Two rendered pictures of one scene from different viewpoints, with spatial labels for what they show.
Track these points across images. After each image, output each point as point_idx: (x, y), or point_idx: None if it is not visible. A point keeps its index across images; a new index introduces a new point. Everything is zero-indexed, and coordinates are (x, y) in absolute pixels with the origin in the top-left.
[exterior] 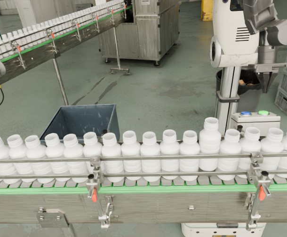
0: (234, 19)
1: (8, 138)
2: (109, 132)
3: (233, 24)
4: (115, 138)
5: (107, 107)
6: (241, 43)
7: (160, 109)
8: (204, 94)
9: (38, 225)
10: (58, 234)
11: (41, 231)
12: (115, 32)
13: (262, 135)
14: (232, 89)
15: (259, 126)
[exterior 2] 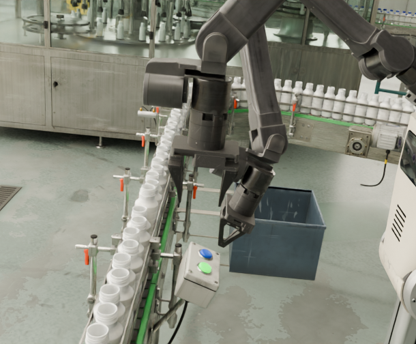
0: (398, 185)
1: (170, 131)
2: (261, 228)
3: (396, 193)
4: (157, 164)
5: (321, 224)
6: (393, 239)
7: None
8: None
9: (250, 321)
10: (238, 342)
11: (242, 325)
12: None
13: (176, 280)
14: (391, 342)
15: (183, 267)
